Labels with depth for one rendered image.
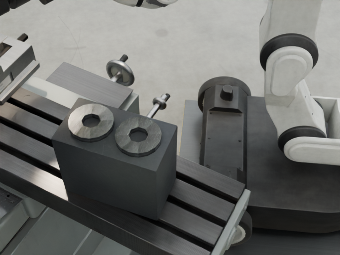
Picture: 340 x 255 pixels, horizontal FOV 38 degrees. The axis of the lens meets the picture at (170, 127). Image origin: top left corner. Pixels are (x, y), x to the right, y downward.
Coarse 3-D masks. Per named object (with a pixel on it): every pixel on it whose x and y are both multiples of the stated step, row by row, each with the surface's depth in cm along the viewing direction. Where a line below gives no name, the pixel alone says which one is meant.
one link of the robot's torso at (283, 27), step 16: (272, 0) 122; (288, 0) 111; (304, 0) 110; (320, 0) 110; (272, 16) 115; (288, 16) 114; (304, 16) 114; (272, 32) 118; (288, 32) 118; (304, 32) 117; (272, 48) 119; (304, 48) 118
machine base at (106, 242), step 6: (102, 240) 179; (108, 240) 179; (102, 246) 178; (108, 246) 178; (114, 246) 178; (120, 246) 178; (96, 252) 176; (102, 252) 176; (108, 252) 176; (114, 252) 176; (120, 252) 176; (126, 252) 176; (132, 252) 178
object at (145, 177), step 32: (64, 128) 96; (96, 128) 95; (128, 128) 95; (160, 128) 96; (64, 160) 99; (96, 160) 94; (128, 160) 91; (160, 160) 92; (96, 192) 104; (128, 192) 99; (160, 192) 99
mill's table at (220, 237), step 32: (32, 96) 127; (0, 128) 120; (32, 128) 120; (0, 160) 114; (32, 160) 117; (32, 192) 114; (64, 192) 109; (192, 192) 109; (224, 192) 109; (96, 224) 108; (128, 224) 104; (160, 224) 107; (192, 224) 104; (224, 224) 107
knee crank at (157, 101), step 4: (164, 96) 184; (168, 96) 187; (156, 100) 181; (160, 100) 180; (164, 100) 183; (156, 104) 181; (160, 104) 181; (164, 104) 181; (152, 108) 180; (156, 108) 180; (160, 108) 183; (164, 108) 182; (152, 112) 178; (156, 112) 180; (148, 116) 177; (152, 116) 178
